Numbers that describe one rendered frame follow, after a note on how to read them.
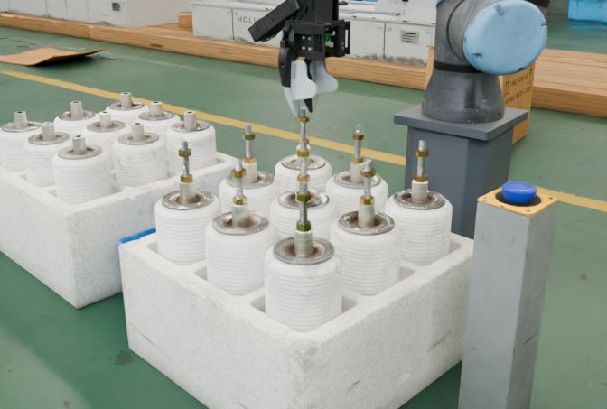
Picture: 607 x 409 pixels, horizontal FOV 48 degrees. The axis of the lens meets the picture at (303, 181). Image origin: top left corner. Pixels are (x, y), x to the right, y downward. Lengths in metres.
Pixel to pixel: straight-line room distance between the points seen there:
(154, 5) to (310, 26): 3.29
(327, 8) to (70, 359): 0.66
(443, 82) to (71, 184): 0.67
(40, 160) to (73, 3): 3.33
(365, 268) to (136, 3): 3.45
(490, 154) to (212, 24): 2.59
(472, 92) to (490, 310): 0.47
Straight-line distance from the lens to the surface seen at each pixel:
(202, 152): 1.34
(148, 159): 1.28
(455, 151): 1.23
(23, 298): 1.33
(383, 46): 3.03
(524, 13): 1.08
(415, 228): 0.97
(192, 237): 0.97
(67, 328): 1.22
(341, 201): 1.03
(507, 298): 0.87
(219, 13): 3.63
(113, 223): 1.23
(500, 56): 1.09
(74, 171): 1.22
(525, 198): 0.84
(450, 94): 1.23
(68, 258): 1.23
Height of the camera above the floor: 0.62
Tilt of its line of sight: 20 degrees down
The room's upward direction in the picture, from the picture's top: straight up
